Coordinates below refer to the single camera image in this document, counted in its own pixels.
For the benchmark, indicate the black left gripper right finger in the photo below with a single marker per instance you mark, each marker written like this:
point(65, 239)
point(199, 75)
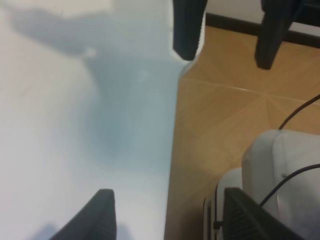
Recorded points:
point(244, 219)

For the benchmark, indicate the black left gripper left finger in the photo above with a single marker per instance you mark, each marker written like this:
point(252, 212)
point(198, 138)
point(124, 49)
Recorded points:
point(95, 221)

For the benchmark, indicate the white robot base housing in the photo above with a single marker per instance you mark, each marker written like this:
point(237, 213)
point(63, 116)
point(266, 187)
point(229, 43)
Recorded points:
point(281, 171)

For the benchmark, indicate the black furniture leg far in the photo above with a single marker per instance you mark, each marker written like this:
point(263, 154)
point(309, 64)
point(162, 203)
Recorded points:
point(278, 18)

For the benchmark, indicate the black furniture leg near table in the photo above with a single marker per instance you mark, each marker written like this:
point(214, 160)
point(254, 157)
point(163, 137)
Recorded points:
point(187, 24)

